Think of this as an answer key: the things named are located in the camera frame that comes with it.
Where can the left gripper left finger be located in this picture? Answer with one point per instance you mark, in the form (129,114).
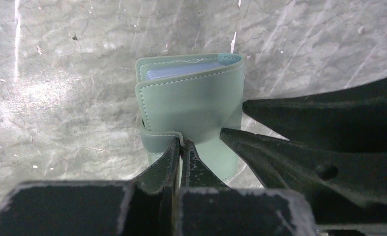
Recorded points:
(163,174)

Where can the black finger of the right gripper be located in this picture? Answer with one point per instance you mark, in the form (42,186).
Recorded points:
(332,149)

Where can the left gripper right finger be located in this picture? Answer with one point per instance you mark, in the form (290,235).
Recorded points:
(195,172)

